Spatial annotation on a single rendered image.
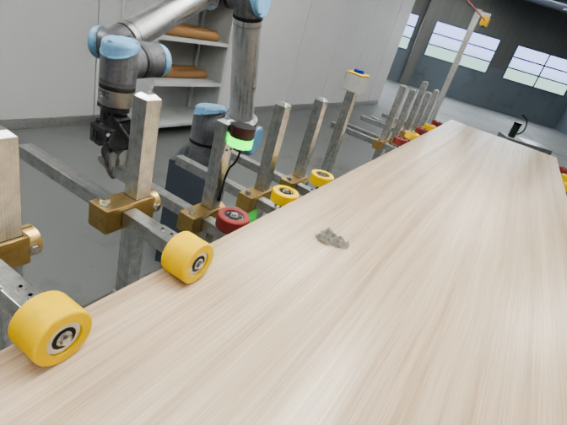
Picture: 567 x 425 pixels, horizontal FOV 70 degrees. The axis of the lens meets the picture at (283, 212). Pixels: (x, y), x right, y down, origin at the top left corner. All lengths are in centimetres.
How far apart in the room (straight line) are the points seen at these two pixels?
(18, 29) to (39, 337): 320
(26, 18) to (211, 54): 165
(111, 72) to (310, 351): 81
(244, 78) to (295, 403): 137
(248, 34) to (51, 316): 132
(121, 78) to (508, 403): 107
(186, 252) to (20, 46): 309
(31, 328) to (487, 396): 69
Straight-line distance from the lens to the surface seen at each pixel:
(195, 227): 102
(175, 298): 72
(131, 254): 91
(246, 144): 95
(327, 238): 99
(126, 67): 113
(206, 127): 195
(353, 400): 66
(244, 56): 171
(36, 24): 369
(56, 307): 59
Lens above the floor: 137
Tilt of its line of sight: 26 degrees down
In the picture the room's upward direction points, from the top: 17 degrees clockwise
